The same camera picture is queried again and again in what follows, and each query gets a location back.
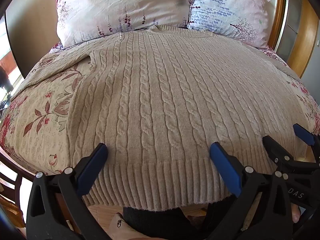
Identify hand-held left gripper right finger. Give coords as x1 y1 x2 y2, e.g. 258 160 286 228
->
207 142 294 240

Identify person's right hand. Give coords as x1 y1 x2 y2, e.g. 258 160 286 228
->
292 204 302 223

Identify blue and pink floral pillow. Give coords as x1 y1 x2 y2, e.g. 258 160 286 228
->
187 0 272 49

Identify wooden headboard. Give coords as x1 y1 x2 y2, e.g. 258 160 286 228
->
267 0 287 53

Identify person's dark trousers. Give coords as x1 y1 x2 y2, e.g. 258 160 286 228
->
122 196 225 240

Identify dark wooden chair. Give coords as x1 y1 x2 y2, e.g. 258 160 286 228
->
0 150 35 228

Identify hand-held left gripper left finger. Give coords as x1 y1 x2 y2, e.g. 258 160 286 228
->
26 143 118 240

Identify beige cable-knit sweater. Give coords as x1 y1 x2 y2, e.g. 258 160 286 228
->
11 25 309 212

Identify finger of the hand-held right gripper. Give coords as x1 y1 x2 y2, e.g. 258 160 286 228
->
293 124 320 163
262 135 293 167

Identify floral bedspread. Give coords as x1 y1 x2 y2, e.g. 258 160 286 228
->
0 41 320 178

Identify wooden cabinet with grey panels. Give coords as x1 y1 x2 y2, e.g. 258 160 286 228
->
275 0 319 78

